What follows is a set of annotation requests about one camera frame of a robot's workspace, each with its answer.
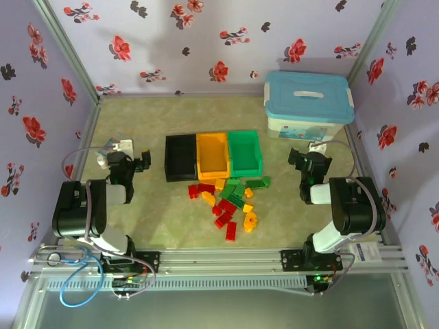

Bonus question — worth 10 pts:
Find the round yellow lego piece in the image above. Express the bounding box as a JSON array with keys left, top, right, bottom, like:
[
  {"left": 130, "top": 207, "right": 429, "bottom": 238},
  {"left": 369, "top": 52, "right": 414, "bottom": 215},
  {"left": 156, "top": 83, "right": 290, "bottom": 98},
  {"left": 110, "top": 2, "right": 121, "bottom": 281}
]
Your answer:
[{"left": 242, "top": 211, "right": 260, "bottom": 233}]

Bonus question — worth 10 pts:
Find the printed paper packet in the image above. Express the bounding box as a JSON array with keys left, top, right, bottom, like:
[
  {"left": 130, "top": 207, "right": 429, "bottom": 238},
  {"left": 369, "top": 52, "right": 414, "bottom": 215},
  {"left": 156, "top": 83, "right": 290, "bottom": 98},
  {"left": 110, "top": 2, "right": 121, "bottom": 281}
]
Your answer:
[{"left": 102, "top": 136, "right": 121, "bottom": 157}]

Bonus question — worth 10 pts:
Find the black plastic bin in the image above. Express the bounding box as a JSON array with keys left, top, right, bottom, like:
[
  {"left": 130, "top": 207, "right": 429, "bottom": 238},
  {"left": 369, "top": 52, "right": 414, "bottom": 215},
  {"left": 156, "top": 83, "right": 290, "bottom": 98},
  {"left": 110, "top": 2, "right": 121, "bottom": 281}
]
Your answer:
[{"left": 165, "top": 134, "right": 200, "bottom": 182}]

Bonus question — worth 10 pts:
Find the green plastic bin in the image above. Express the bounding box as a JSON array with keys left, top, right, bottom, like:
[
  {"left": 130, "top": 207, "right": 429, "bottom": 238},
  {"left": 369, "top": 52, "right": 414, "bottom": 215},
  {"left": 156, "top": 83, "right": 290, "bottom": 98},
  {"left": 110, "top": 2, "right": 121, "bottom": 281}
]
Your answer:
[{"left": 227, "top": 130, "right": 264, "bottom": 178}]

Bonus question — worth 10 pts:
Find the white storage box blue lid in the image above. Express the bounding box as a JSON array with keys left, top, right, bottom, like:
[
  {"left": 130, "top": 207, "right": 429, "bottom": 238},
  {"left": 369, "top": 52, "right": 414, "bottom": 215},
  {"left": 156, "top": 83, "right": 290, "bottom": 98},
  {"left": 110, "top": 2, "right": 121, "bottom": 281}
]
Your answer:
[{"left": 263, "top": 71, "right": 355, "bottom": 142}]

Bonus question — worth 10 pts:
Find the yellow plastic bin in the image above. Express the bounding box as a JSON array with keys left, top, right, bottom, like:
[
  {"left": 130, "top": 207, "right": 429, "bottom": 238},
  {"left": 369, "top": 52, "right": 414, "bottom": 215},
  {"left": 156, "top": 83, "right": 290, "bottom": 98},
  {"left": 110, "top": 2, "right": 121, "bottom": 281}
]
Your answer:
[{"left": 195, "top": 132, "right": 231, "bottom": 182}]

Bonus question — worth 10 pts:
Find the white labelled box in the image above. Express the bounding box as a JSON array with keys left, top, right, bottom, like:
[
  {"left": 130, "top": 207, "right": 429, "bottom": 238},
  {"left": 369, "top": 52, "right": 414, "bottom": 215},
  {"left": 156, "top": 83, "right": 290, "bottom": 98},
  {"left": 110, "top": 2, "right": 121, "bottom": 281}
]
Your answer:
[{"left": 349, "top": 241, "right": 380, "bottom": 264}]

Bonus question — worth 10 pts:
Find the aluminium side rail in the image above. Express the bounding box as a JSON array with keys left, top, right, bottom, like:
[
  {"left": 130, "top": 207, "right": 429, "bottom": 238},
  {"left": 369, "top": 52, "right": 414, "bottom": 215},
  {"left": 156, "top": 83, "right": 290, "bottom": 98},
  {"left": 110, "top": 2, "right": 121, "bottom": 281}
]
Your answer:
[
  {"left": 64, "top": 99, "right": 102, "bottom": 247},
  {"left": 344, "top": 123, "right": 401, "bottom": 246}
]

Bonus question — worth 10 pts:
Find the aluminium back rail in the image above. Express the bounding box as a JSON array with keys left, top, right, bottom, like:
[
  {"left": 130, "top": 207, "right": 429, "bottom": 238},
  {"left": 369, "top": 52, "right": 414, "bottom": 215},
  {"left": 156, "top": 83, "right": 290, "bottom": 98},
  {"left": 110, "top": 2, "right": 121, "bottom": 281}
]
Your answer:
[{"left": 97, "top": 91, "right": 268, "bottom": 100}]

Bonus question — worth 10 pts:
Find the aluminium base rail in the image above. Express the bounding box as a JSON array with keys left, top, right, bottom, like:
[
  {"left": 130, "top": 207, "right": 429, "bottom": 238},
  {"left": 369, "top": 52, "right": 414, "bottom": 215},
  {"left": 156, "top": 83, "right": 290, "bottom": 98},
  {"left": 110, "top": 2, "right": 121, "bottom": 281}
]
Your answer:
[{"left": 29, "top": 245, "right": 409, "bottom": 275}]

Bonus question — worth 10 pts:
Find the aluminium frame post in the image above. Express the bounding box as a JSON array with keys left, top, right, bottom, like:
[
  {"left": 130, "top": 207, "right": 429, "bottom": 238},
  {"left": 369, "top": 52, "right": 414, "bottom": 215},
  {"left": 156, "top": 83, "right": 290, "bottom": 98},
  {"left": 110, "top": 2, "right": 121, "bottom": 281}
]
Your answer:
[
  {"left": 32, "top": 0, "right": 102, "bottom": 100},
  {"left": 348, "top": 0, "right": 402, "bottom": 83}
]

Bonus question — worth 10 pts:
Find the grey slotted cable duct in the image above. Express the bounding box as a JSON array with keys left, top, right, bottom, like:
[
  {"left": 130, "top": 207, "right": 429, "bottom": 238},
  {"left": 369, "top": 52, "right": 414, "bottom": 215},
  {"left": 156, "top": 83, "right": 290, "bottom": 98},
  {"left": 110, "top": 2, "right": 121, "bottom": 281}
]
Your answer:
[{"left": 46, "top": 276, "right": 308, "bottom": 292}]

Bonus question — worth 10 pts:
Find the blue cable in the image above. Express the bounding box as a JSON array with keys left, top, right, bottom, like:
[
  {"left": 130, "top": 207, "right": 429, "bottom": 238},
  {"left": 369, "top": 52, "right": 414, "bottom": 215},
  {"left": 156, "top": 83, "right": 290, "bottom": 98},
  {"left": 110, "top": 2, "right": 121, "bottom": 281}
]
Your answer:
[{"left": 60, "top": 245, "right": 106, "bottom": 306}]

